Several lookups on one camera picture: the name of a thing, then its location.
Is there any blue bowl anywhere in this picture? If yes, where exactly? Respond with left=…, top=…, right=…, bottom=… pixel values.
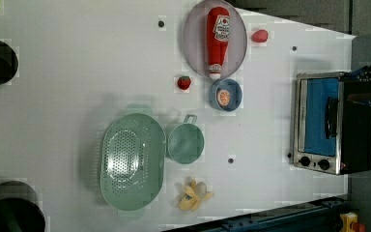
left=209, top=79, right=243, bottom=112

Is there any blue metal frame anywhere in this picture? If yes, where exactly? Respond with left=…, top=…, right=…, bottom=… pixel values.
left=166, top=197, right=350, bottom=232

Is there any orange slice toy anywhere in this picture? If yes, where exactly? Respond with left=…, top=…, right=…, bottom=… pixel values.
left=216, top=89, right=231, bottom=106

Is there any black toaster oven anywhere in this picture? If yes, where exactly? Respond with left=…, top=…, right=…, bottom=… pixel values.
left=293, top=72, right=371, bottom=175

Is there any yellow red toy object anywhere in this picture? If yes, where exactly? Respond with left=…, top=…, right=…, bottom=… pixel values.
left=340, top=212, right=366, bottom=232

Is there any dark red strawberry toy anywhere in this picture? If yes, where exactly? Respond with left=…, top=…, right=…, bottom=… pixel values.
left=177, top=76, right=191, bottom=91

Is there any green oval colander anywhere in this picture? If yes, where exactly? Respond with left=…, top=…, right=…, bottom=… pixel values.
left=100, top=113, right=166, bottom=211

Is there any peeled banana toy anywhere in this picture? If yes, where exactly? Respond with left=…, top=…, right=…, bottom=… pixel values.
left=177, top=179, right=214, bottom=212

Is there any grey round plate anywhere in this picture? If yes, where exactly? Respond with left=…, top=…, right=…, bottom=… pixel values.
left=183, top=0, right=247, bottom=78

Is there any red ketchup bottle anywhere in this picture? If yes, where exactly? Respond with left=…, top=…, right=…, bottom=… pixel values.
left=206, top=7, right=230, bottom=80

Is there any light red strawberry toy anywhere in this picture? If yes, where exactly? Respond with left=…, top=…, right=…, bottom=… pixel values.
left=251, top=29, right=269, bottom=44

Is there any green cup with handle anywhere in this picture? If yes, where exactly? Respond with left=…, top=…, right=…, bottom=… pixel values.
left=166, top=114, right=205, bottom=164

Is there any black cylinder post lower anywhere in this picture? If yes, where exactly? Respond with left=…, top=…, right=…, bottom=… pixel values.
left=0, top=181, right=46, bottom=232

